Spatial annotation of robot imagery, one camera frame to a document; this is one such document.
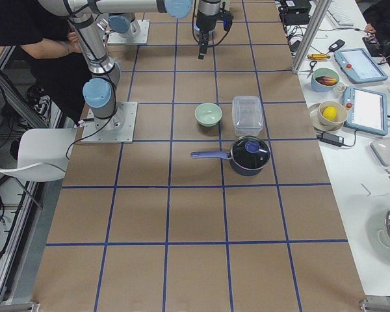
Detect upper teach pendant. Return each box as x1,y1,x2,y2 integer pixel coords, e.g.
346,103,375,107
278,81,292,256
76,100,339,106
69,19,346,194
333,48,388,83

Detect dark blue saucepan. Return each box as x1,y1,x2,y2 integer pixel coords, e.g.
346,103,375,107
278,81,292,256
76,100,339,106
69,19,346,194
190,136,270,176

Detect green bowl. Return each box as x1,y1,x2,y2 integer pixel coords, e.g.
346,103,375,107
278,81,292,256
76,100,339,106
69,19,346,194
194,103,222,127

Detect clear plastic container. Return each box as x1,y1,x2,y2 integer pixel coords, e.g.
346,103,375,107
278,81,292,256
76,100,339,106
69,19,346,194
232,96,263,137

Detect beige bowl with lemon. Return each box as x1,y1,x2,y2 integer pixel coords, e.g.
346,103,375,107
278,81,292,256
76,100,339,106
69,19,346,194
317,101,348,127

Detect white chair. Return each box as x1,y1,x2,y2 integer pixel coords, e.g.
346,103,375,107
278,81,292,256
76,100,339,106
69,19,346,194
0,128,77,182

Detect person in black shirt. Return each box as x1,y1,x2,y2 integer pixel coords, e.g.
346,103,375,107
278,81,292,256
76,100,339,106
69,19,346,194
0,1,91,123

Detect aluminium frame post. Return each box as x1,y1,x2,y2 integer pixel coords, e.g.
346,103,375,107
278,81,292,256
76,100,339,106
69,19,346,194
291,0,331,74

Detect teach pendant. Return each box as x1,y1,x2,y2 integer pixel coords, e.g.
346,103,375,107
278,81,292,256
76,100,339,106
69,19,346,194
343,87,388,136
333,48,388,83

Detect black computer box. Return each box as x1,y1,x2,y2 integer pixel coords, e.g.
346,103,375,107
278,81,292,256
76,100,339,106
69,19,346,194
278,0,311,25

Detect black car key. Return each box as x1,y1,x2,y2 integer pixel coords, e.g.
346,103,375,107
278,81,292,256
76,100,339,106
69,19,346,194
328,39,345,53

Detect grey lidded box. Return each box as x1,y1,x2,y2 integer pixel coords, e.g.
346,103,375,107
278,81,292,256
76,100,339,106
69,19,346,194
369,138,390,167

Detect lower teach pendant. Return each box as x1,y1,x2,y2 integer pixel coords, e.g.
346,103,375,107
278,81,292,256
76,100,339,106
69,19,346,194
343,87,388,136

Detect beige plate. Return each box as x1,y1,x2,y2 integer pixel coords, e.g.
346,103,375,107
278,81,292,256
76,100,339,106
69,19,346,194
308,103,343,131

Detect light blue fruit bowl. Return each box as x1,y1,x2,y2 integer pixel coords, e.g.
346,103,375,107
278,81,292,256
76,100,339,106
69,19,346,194
311,68,339,92

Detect black power adapter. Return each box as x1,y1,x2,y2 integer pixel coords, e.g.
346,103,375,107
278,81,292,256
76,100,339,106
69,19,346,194
317,132,344,147

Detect yellow screwdriver tool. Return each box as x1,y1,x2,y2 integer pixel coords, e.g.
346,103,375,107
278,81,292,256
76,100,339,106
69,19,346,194
307,53,331,61

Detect scissors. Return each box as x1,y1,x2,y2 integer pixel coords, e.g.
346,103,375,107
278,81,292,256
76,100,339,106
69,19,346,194
307,60,317,77

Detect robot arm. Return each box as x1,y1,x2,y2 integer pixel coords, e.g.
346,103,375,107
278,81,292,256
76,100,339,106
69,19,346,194
108,12,141,45
40,1,233,90

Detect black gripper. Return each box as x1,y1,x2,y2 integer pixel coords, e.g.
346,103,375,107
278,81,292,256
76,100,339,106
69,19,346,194
196,0,220,59

